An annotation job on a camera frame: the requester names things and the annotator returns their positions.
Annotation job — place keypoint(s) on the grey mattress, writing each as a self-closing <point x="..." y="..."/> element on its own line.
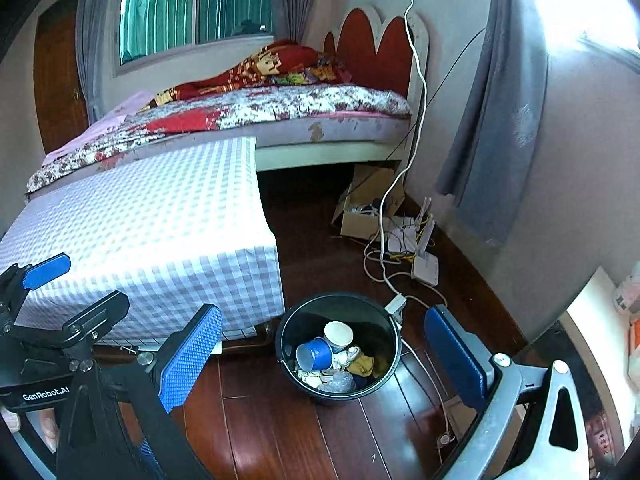
<point x="350" y="127"/>

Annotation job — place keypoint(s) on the black round bin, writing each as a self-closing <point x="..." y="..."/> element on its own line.
<point x="310" y="320"/>

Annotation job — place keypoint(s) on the grey window curtain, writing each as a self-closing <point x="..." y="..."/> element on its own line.
<point x="292" y="5"/>
<point x="95" y="45"/>

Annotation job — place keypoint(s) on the blue paper cup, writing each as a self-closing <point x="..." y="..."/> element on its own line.
<point x="315" y="352"/>

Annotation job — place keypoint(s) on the pink bed sheet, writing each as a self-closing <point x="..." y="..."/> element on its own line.
<point x="110" y="120"/>

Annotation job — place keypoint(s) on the red and white headboard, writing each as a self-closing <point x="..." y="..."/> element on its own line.
<point x="375" y="50"/>

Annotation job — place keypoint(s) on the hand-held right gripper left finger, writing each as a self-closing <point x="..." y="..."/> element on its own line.
<point x="192" y="355"/>

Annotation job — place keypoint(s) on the red printed blanket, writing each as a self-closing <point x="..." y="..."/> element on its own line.
<point x="250" y="72"/>

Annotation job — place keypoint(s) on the yellow cloth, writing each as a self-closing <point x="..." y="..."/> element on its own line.
<point x="362" y="366"/>

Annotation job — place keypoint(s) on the white bed frame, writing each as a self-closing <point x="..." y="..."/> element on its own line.
<point x="325" y="157"/>

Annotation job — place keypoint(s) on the white router with antennas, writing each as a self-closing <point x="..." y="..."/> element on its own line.
<point x="407" y="237"/>

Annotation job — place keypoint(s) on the purple checked tablecloth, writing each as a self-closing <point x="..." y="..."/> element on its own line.
<point x="150" y="220"/>

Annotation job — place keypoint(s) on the person's left hand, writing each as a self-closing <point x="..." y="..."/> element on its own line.
<point x="47" y="427"/>

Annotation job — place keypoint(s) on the grey patterned curtain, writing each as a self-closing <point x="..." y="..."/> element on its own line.
<point x="495" y="125"/>

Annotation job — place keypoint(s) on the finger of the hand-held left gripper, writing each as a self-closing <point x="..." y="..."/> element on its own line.
<point x="47" y="270"/>
<point x="100" y="310"/>

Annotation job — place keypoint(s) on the floral bedspread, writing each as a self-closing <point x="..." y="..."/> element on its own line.
<point x="275" y="107"/>

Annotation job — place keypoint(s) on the wooden low table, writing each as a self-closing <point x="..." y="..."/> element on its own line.
<point x="250" y="337"/>

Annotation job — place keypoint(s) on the white tissue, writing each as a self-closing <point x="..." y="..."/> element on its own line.
<point x="345" y="357"/>

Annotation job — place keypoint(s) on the white power plug block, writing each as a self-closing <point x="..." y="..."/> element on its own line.
<point x="395" y="307"/>

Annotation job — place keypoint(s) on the white red-striped paper cup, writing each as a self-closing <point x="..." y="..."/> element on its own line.
<point x="337" y="335"/>

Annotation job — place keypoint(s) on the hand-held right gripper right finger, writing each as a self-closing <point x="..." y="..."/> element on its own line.
<point x="455" y="360"/>

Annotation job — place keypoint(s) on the brown wooden door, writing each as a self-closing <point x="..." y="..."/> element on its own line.
<point x="57" y="75"/>

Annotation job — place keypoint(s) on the cardboard box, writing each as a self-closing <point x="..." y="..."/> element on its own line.
<point x="370" y="190"/>

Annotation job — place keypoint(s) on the window with white frame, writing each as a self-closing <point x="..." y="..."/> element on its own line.
<point x="190" y="10"/>

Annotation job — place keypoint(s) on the white furniture edge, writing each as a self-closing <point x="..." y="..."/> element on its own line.
<point x="595" y="305"/>

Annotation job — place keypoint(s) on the flat white network box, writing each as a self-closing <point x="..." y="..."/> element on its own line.
<point x="426" y="269"/>

